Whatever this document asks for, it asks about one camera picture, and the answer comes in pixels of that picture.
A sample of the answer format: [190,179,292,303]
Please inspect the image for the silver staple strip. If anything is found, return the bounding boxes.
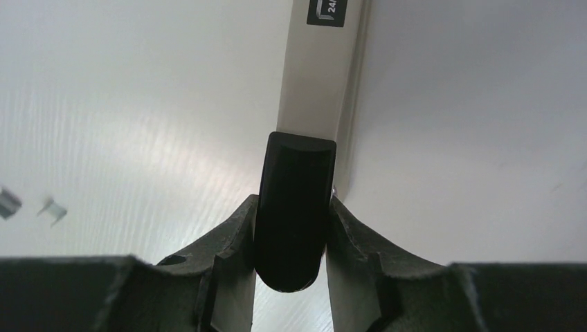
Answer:
[0,187,22,220]
[36,196,68,228]

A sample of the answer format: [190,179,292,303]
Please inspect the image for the black silver stapler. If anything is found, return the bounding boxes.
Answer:
[254,0,370,293]

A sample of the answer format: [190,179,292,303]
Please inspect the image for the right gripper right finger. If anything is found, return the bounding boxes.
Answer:
[326,199,586,331]

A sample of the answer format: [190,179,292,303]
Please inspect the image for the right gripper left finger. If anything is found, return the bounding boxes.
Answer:
[1,195,258,331]

